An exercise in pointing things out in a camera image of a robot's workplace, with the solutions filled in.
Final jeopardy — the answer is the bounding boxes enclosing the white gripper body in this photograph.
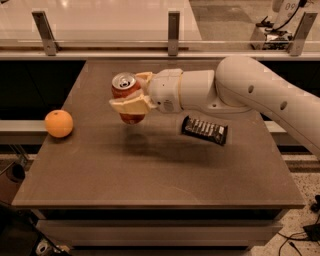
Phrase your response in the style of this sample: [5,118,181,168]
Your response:
[148,69,183,113]

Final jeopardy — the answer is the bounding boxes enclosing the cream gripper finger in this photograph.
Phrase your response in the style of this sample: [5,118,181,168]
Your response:
[135,72,154,91]
[109,93,156,115]

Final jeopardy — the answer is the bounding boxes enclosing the red coke can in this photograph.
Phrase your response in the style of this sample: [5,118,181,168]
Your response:
[111,72,144,125]

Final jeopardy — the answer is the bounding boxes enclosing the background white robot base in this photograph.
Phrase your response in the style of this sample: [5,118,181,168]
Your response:
[250,0,308,50]

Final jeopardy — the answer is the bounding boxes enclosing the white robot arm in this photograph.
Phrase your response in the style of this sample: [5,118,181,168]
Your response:
[109,56,320,157]

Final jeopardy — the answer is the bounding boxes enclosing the black chocolate bar wrapper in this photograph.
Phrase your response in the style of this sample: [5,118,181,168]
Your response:
[181,116,228,146]

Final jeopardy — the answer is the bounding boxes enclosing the orange fruit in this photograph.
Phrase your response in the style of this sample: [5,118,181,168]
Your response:
[45,110,73,138]

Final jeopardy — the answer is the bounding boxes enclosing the middle metal railing bracket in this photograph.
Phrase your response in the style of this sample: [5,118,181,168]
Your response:
[168,11,180,56]

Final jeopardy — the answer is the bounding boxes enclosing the metal railing bracket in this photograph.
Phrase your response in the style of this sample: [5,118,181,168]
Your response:
[168,11,180,56]
[32,11,59,56]
[288,12,318,56]

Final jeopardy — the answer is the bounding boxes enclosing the left metal railing bracket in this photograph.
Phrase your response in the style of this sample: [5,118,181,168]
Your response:
[32,11,59,56]

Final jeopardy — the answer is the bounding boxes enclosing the right metal railing bracket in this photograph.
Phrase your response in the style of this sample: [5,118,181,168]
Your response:
[288,12,318,56]

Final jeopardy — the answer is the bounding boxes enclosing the black power adapter with cables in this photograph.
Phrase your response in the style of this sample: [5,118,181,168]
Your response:
[278,194,320,256]

